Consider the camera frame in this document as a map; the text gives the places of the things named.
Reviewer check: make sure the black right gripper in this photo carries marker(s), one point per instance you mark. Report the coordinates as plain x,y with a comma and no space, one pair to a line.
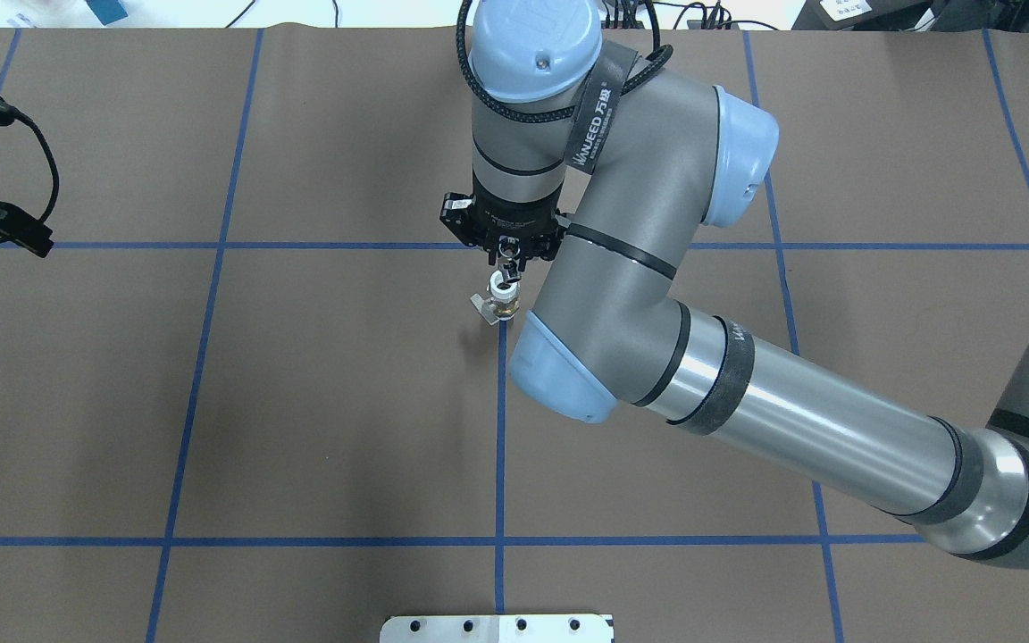
514,226

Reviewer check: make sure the chrome angle pipe fitting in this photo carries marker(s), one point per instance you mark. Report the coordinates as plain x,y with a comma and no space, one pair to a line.
506,238

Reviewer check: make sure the white PPR brass valve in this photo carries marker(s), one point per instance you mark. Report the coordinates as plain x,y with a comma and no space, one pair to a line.
500,302

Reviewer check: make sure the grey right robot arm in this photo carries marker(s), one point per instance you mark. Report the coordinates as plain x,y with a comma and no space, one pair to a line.
598,160

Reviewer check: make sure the blue box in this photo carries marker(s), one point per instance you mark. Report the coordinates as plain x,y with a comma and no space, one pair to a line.
108,12

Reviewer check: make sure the brown table mat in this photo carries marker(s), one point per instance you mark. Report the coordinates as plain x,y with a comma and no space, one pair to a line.
246,396

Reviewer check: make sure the metal plate with holes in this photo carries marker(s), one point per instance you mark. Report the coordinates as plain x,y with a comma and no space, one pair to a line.
499,628

